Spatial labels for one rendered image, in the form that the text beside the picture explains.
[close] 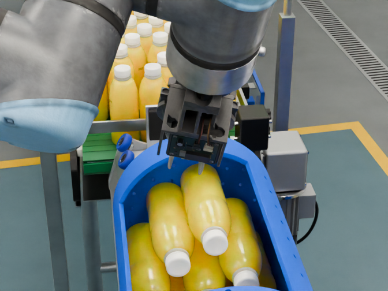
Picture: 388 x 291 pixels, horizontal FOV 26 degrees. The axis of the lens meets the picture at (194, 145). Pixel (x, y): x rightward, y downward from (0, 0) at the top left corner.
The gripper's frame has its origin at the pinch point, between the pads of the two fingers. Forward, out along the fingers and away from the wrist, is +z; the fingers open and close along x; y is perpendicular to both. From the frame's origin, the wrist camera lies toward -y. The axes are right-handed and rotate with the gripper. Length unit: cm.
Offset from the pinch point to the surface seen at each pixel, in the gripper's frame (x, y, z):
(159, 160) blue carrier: -3.3, -15.6, 30.7
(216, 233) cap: 7.6, -3.2, 27.8
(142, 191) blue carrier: -5.0, -15.3, 41.5
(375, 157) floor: 90, -151, 218
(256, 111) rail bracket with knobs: 17, -60, 74
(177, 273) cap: 3.0, 1.9, 34.1
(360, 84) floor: 90, -216, 251
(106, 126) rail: -17, -52, 81
